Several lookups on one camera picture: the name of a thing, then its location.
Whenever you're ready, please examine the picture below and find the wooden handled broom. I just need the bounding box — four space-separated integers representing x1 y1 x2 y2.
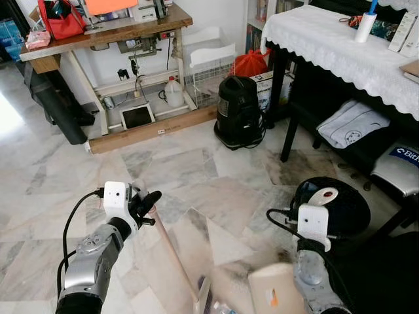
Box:
133 179 214 314

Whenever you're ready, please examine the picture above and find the long wooden plank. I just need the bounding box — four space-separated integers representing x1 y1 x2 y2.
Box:
87 106 218 156

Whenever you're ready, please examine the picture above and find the white framed dark pedal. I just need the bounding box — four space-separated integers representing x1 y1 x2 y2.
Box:
119 102 156 131

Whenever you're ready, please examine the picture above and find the white plastic jug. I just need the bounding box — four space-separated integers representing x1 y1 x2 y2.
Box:
163 76 187 109

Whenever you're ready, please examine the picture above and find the black canister vacuum cleaner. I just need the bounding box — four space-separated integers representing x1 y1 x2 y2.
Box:
214 75 266 150

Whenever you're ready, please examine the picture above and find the long black bag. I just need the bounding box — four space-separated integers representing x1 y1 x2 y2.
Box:
22 60 97 146

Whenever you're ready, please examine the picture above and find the black table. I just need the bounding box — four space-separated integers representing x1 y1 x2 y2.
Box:
267 46 419 164

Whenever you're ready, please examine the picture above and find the white cardboard box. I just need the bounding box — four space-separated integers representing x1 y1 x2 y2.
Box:
252 71 277 112

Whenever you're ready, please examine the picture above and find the red plastic bag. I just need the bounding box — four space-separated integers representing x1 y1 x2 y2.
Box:
232 48 270 79

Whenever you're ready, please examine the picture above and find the wooden top sewing table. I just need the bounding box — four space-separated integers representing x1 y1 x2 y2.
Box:
18 3 200 135

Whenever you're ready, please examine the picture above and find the brown notebook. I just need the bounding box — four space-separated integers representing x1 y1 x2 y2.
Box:
400 59 419 84

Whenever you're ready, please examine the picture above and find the black bench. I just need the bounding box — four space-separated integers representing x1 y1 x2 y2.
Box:
288 98 419 239

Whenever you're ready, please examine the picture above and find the white folded garment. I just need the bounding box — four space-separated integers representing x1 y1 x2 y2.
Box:
316 99 392 150

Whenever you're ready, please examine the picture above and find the pink box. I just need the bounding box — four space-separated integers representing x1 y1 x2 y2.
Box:
24 29 52 51

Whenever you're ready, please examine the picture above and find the orange sheet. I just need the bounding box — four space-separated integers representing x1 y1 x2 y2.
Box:
84 0 139 16

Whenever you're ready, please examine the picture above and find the red handbag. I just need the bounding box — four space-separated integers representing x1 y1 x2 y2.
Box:
37 0 87 41

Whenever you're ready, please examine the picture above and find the white carton box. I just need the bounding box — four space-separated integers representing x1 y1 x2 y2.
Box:
388 11 418 53
401 18 419 58

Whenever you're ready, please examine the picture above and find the white bookshelf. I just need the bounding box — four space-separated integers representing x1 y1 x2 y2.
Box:
245 0 268 54

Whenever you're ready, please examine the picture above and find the dark patterned pouch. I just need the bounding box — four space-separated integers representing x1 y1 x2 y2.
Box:
339 14 397 40

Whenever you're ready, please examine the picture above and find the white lace tablecloth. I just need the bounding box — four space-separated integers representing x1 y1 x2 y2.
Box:
261 3 419 120

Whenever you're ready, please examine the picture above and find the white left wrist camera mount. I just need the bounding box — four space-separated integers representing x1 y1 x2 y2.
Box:
103 181 134 228

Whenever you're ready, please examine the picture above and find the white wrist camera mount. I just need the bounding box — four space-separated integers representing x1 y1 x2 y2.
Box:
103 181 134 228
297 203 331 253

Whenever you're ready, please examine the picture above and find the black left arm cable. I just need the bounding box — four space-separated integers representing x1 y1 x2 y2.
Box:
58 189 107 295

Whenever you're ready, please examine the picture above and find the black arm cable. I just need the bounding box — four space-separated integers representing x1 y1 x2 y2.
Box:
266 207 308 243
58 189 107 295

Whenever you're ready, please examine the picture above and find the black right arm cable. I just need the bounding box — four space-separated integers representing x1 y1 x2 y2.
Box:
266 207 308 243

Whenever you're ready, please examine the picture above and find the white wire basket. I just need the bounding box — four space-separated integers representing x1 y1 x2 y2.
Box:
182 26 238 109

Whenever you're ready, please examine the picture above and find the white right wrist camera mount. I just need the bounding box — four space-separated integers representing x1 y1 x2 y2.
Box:
297 203 331 253

